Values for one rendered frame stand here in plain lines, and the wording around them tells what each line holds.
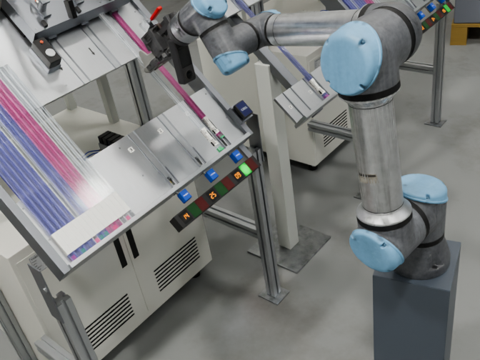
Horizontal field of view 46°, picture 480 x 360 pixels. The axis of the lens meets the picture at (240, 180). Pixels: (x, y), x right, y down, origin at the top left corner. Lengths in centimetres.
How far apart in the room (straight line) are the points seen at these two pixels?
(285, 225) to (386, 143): 119
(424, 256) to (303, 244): 102
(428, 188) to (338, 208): 125
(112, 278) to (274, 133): 75
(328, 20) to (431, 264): 61
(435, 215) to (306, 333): 86
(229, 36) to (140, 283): 101
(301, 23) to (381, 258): 54
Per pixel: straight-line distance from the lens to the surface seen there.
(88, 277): 184
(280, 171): 208
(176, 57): 143
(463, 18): 406
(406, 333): 153
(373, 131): 109
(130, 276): 195
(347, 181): 269
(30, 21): 160
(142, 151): 152
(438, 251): 139
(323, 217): 248
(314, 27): 126
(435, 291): 140
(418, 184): 132
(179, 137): 158
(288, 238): 227
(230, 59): 130
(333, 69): 104
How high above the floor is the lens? 154
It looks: 34 degrees down
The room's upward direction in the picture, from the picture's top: 10 degrees counter-clockwise
